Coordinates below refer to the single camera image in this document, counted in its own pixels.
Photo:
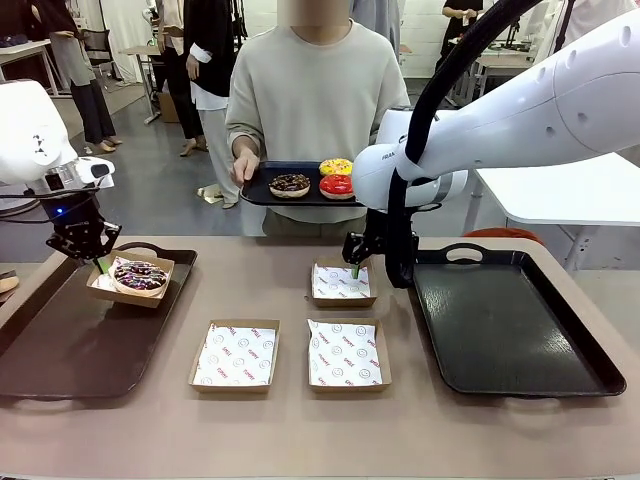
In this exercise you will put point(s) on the person right hand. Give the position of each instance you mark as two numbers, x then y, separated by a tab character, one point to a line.
245	167

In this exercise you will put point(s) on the chocolate donut with coloured sprinkles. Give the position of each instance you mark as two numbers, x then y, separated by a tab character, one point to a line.
140	275

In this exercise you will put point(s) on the person in white shirt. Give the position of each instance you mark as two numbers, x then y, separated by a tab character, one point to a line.
600	20

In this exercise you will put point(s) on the chocolate donut with nut bits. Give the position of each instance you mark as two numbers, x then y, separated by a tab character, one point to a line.
290	184

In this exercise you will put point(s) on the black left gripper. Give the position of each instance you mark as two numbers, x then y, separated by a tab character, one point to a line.
70	212

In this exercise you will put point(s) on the person in black shirt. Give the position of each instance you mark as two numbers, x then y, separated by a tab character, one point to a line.
455	35

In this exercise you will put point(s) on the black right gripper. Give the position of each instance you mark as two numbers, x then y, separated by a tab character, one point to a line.
377	230

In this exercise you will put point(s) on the person black jacket beige trousers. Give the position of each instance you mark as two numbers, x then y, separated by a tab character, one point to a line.
210	60

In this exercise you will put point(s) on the wooden top table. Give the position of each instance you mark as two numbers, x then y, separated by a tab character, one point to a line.
140	50

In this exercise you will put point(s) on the small black serving tray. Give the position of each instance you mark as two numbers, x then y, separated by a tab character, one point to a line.
260	192

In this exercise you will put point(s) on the person grey cardigan black trousers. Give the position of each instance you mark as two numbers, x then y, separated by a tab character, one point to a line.
380	15

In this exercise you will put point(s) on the yellow sprinkled donut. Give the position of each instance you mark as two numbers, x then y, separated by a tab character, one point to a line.
336	166

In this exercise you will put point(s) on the dark brown serving tray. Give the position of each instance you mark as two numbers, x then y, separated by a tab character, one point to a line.
75	350

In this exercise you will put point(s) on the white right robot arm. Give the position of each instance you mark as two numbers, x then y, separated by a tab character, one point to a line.
550	100

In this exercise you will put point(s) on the person in beige sweater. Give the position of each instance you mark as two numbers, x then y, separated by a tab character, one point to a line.
310	100

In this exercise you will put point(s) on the kraft cardboard donut box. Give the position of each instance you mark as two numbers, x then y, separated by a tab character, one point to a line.
345	302
232	389
125	299
350	389

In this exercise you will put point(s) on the brown cardboard carton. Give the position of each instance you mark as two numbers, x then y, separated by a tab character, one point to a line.
167	107

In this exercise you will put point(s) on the red glazed donut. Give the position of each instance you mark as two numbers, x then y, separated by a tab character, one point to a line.
336	186

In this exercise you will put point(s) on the person beige top black trousers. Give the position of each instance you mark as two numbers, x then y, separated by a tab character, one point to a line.
175	90

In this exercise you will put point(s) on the orange round stool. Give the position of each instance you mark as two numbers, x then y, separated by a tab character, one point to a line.
500	235

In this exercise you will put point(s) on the white table with grey legs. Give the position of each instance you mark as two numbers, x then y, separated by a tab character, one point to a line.
20	50

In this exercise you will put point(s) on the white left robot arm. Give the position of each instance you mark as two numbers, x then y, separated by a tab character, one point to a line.
25	135

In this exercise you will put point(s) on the large black serving tray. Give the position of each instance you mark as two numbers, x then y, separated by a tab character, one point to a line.
500	325

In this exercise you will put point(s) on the person grey top dark trousers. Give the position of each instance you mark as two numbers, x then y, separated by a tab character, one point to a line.
90	100

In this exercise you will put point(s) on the gold foil sheet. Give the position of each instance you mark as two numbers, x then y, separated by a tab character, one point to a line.
212	194

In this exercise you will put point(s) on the large white table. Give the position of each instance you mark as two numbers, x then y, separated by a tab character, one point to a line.
550	200

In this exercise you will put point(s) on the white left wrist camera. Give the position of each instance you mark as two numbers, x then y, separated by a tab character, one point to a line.
95	172

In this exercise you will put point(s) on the black office chair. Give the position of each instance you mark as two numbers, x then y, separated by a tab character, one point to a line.
97	45

